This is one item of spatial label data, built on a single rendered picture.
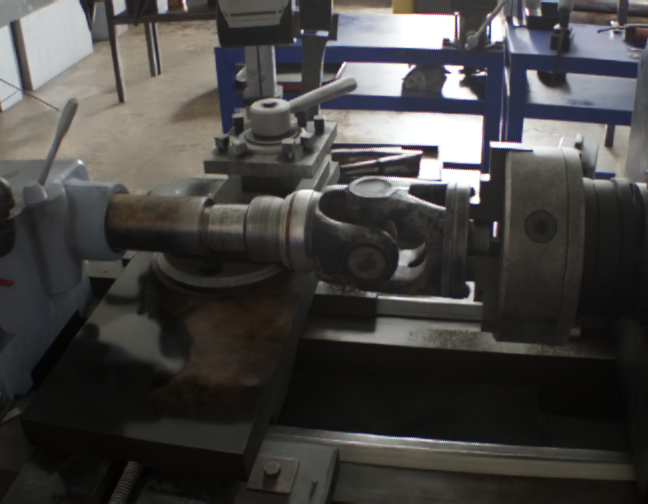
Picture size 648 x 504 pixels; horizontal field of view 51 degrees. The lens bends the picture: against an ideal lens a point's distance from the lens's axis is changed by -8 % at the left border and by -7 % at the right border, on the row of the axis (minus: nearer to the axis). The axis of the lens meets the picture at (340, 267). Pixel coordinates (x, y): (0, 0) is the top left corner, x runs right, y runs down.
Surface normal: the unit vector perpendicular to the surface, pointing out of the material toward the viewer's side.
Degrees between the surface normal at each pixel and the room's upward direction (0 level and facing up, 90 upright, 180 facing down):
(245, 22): 90
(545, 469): 48
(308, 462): 0
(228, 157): 0
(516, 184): 27
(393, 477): 0
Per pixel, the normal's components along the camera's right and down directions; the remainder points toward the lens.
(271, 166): -0.21, 0.53
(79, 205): -0.11, -0.31
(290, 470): -0.04, -0.84
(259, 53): 0.00, 0.54
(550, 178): -0.10, -0.59
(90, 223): -0.15, 0.08
